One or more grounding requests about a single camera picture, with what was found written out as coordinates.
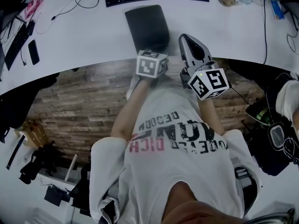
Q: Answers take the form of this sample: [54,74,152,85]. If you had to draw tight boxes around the black strap with buckle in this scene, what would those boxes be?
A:
[233,157,258,219]

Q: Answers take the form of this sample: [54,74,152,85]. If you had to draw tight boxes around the black computer mouse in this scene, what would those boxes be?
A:
[26,20,36,36]

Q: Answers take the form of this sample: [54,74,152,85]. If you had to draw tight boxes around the person's right forearm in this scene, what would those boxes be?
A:
[198,98,225,135]

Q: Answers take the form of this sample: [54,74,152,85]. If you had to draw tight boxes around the black smartphone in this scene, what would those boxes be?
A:
[28,39,41,66]

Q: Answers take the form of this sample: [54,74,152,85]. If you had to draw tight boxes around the pink snack packet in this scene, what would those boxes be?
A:
[24,0,45,20]

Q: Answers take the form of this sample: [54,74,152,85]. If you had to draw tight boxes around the black hanging cable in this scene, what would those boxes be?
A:
[261,0,269,65]

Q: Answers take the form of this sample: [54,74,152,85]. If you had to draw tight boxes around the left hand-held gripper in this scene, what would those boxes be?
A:
[135,46,170,80]

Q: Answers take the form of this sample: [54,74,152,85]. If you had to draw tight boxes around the black cable with plug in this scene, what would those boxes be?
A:
[50,0,101,21]

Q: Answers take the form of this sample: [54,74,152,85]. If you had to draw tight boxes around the long white and black bar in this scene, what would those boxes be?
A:
[5,133,26,171]

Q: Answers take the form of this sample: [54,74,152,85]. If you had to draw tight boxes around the blue packet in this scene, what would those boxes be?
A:
[269,0,286,21]

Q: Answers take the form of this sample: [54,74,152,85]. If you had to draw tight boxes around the black monitor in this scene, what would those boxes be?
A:
[0,0,28,41]

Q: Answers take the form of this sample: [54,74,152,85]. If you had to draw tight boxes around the person's left forearm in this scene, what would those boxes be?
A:
[110,77,154,140]

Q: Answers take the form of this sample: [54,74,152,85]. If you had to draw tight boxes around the white desk leg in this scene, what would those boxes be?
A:
[64,153,79,182]

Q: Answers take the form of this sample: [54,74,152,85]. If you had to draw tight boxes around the thin white cable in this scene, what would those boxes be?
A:
[34,11,56,35]

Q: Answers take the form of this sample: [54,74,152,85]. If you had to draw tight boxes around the green and black bag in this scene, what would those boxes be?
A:
[245,104,273,126]

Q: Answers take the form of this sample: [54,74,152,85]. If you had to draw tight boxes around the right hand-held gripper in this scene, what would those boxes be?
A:
[178,33,230,102]

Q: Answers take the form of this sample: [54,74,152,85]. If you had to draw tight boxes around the thin black cable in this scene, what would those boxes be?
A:
[20,47,28,68]

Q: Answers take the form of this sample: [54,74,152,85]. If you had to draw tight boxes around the person's grey trousers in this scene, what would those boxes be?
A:
[127,71,194,100]

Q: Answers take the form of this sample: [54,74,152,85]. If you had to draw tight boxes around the black rimmed oval device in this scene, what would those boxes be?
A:
[267,122,287,149]

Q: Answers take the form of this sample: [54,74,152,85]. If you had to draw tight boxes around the person's head and neck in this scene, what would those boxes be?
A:
[163,180,250,224]

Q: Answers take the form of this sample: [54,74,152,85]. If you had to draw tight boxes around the white printed t-shirt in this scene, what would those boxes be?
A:
[89,85,263,224]

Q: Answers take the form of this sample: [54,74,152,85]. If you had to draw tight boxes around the black mouse pad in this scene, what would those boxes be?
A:
[124,4,171,54]

